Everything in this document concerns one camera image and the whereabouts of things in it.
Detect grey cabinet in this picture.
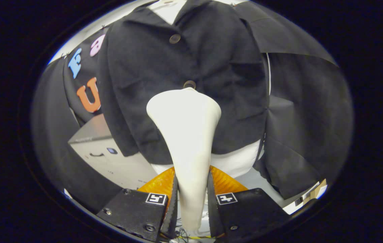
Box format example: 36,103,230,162
68,114,158,190

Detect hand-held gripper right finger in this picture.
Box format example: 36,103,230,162
208,165,290,242

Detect white garment steamer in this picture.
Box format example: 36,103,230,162
146,88,222,233

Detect cardboard pieces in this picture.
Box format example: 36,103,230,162
294,179,328,207

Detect black button jacket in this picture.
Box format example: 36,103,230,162
97,0,269,165

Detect black backdrop cloth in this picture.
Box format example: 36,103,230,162
31,2,354,214

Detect thin white cable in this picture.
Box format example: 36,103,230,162
266,52,272,96

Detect thin black wires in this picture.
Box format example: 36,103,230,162
174,226,192,242

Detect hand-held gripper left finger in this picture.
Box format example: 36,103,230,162
96,166,178,242

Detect white mannequin torso on stand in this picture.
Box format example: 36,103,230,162
147,0,261,179

